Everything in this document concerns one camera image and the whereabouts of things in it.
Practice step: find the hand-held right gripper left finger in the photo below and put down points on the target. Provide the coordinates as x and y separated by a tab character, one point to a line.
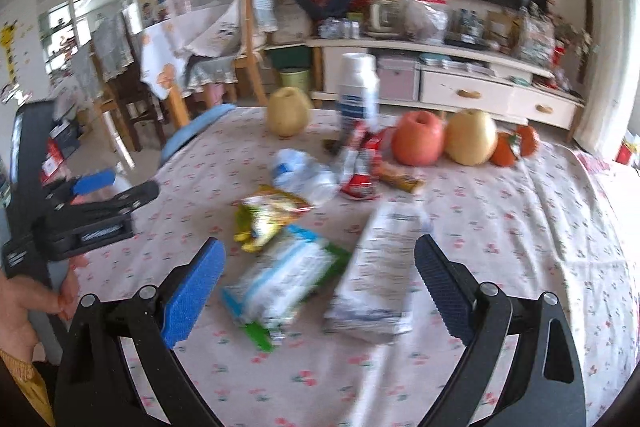
195	292

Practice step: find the plain orange mandarin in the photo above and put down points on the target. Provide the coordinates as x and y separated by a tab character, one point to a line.
530	141

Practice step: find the person's left hand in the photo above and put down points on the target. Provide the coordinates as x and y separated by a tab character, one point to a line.
25	312

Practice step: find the blue cloth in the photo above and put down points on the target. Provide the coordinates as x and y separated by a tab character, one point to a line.
195	127

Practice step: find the white electric kettle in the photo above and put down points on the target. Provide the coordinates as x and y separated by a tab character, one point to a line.
385	17

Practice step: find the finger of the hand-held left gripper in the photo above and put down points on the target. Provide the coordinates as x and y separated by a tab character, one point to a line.
135	194
95	181

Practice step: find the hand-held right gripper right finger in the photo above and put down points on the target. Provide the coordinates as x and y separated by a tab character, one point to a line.
445	292

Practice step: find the white pill bottle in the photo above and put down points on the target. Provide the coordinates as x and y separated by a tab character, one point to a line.
357	97

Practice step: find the crushed clear water bottle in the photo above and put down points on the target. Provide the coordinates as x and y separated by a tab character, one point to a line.
305	177

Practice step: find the orange print dining tablecloth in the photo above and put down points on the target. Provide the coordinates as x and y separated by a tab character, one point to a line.
160	57

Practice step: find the red apple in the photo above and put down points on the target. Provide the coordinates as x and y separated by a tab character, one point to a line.
417	139

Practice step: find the cherry print tablecloth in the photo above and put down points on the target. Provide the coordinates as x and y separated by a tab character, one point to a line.
525	232

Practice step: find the brown snack bar wrapper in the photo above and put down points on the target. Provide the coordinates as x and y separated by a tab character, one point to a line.
402	179

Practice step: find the pale green chair cover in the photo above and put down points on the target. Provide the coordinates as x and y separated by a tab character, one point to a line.
262	2

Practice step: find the wooden dining table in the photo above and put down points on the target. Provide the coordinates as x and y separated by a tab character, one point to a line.
177	107

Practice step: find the clear plastic bag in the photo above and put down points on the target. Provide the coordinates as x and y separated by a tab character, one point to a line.
535	37
425	19

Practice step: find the light wooden chair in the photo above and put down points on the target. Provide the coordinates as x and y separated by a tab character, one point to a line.
250	72

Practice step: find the small yellow pear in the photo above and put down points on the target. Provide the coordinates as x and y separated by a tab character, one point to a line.
289	112

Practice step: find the mandarin with green leaf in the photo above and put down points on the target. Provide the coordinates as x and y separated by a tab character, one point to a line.
502	152

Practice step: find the green white wet wipes packet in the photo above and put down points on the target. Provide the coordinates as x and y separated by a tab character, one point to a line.
280	282

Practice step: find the dark wooden chair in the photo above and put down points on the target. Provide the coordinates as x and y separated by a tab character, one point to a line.
140	107

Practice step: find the large yellow pear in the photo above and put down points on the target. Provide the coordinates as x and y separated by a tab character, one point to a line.
470	137

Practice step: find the white television cabinet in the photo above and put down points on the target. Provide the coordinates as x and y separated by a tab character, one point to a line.
475	94

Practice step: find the dark green box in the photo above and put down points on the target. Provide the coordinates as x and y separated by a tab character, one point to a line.
290	57

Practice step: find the green waste bin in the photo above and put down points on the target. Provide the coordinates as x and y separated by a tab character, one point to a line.
295	81

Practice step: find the yellow green snack packet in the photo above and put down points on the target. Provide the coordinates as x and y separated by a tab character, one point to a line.
270	212

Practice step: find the red sausage packet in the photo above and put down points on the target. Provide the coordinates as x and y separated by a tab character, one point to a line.
367	139
360	179

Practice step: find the grey green chair cover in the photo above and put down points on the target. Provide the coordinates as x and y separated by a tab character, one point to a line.
112	47

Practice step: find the grey white printed packet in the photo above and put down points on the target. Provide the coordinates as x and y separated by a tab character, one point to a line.
375	277

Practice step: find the pink storage box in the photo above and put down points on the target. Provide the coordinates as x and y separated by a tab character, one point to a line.
397	79

